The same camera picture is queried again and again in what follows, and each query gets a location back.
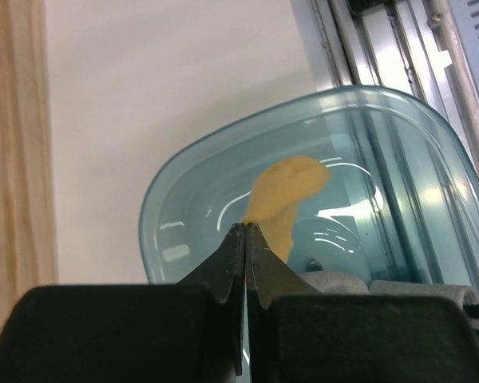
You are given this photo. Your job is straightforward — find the teal plastic tub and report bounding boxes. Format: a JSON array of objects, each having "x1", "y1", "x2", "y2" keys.
[{"x1": 139, "y1": 85, "x2": 479, "y2": 295}]

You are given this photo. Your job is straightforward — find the grey striped sock left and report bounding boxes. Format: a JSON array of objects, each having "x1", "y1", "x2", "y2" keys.
[{"x1": 369, "y1": 280, "x2": 479, "y2": 341}]

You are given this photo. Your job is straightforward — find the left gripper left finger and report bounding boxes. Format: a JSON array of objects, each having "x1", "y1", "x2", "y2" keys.
[{"x1": 0, "y1": 224, "x2": 246, "y2": 382}]

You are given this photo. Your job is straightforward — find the wooden hanging rack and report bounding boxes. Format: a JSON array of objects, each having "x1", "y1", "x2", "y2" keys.
[{"x1": 0, "y1": 1, "x2": 57, "y2": 330}]

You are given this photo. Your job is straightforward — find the yellow sock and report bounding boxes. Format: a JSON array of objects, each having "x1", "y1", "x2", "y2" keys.
[{"x1": 242, "y1": 156, "x2": 331, "y2": 262}]

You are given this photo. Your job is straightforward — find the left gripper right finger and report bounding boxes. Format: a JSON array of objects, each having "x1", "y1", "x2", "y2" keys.
[{"x1": 245, "y1": 224, "x2": 479, "y2": 382}]

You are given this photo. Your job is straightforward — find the aluminium mounting rail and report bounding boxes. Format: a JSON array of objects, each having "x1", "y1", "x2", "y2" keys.
[{"x1": 291, "y1": 1, "x2": 479, "y2": 171}]

